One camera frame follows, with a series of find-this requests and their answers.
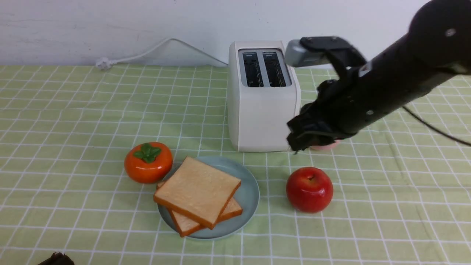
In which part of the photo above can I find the toast slice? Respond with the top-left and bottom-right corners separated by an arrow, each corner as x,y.
168,198 -> 243,237
153,156 -> 242,230

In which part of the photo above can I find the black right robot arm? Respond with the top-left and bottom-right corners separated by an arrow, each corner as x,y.
284,0 -> 471,152

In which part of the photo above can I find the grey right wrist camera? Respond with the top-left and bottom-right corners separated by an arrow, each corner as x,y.
284,36 -> 366,80

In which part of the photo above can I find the green checked tablecloth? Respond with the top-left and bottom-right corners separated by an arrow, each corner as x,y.
0,65 -> 471,265

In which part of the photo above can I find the pink peach with leaf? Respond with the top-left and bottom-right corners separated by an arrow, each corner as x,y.
311,140 -> 341,151

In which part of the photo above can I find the white power cable with plug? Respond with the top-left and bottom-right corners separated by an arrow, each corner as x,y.
95,38 -> 229,71

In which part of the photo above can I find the orange persimmon with green calyx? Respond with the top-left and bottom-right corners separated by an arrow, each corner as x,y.
123,142 -> 173,184

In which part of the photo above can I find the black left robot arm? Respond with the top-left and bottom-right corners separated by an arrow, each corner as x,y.
38,252 -> 75,265

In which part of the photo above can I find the red apple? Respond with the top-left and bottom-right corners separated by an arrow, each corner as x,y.
286,167 -> 334,213

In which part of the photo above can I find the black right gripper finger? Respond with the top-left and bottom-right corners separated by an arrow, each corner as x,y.
287,111 -> 333,153

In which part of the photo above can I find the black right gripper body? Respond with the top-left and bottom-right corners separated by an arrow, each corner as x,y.
300,80 -> 365,142

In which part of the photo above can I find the black right camera cable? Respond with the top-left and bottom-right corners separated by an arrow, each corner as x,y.
402,106 -> 471,147

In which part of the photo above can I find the white two-slot toaster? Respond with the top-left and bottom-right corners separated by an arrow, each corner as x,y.
226,41 -> 301,152

